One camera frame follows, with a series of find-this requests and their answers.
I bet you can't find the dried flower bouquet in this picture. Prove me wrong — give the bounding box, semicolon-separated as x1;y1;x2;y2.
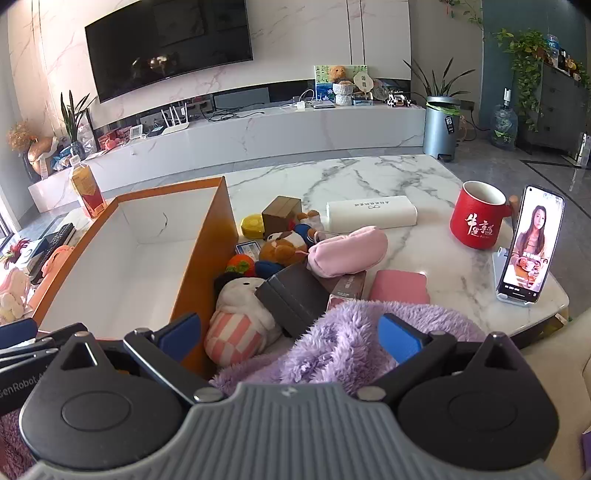
7;121;58;181

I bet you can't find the black remote control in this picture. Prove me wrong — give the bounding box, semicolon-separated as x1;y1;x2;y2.
46;223;75;252

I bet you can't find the purple fluffy cloth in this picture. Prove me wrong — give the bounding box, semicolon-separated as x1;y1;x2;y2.
210;300;497;400

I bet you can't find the brown and white plush toy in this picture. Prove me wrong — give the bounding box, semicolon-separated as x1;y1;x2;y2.
259;231;309;267

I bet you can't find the orange storage box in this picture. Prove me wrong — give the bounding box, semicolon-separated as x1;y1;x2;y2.
28;175;240;379

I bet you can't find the white glasses case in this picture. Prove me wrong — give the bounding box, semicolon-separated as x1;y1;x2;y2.
325;194;419;233

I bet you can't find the yellow round tape measure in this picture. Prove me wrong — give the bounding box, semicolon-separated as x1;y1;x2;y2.
241;213;266;240

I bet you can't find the grey sideboard cabinet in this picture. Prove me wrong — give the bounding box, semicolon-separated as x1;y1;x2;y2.
517;62;591;158

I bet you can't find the smartphone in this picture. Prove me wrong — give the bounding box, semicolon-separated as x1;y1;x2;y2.
496;185;566;304

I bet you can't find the green potted plant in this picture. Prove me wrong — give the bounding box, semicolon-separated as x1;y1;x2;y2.
404;58;476;100

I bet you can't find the hanging vine plant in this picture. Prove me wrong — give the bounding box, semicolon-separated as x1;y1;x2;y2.
494;28;550;130

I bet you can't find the white router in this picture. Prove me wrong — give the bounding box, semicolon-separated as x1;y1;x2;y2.
161;105;191;134

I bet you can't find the white bunny plush toy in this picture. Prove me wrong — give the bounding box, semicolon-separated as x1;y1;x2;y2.
204;272;283;367

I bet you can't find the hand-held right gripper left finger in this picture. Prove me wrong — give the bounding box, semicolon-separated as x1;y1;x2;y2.
53;313;229;407

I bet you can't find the small cardboard box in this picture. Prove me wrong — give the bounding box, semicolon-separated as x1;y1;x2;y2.
262;196;303;230

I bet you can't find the red mug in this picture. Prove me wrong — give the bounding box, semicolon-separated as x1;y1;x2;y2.
450;181;520;250

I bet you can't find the brown card box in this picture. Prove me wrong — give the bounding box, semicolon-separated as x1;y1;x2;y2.
327;271;368;312

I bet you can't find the grey rectangular device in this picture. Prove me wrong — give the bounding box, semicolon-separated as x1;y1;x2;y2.
215;88;270;110

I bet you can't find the orange crochet toy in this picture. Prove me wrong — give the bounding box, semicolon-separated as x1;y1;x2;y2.
225;255;256;278

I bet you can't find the leafy plant in glass vase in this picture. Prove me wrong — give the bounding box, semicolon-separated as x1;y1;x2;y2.
60;90;98;160

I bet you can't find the grey trash can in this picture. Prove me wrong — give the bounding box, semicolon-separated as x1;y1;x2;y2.
423;96;462;162

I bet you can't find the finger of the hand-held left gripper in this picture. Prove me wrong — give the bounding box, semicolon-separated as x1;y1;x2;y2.
0;318;58;370

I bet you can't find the white and pink plush toy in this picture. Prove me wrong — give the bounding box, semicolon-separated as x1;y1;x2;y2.
0;268;33;324

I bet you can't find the white marble tv cabinet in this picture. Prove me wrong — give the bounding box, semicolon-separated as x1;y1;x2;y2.
28;76;428;213

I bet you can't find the blue plush keychain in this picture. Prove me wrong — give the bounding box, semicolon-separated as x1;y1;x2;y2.
254;260;282;281

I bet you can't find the flower painting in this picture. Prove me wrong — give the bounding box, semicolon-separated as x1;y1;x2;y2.
315;65;365;100

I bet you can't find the grey phone stand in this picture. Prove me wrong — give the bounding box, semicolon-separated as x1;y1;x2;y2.
492;247;543;308

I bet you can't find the dark grey box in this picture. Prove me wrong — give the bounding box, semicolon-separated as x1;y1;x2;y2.
255;263;340;339

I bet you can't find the black television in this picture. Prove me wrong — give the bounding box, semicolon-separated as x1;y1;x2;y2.
84;0;254;103

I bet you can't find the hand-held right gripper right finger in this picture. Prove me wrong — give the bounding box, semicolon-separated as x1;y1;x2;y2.
355;313;532;402

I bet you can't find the blue water jug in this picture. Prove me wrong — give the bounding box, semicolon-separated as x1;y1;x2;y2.
490;85;519;151

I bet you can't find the round paper fan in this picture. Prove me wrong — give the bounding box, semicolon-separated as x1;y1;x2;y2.
353;69;375;100

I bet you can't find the pink card wallet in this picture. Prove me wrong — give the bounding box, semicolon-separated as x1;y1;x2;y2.
368;270;431;306

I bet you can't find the peach plush toy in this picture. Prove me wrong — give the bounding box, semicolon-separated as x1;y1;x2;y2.
28;244;75;296

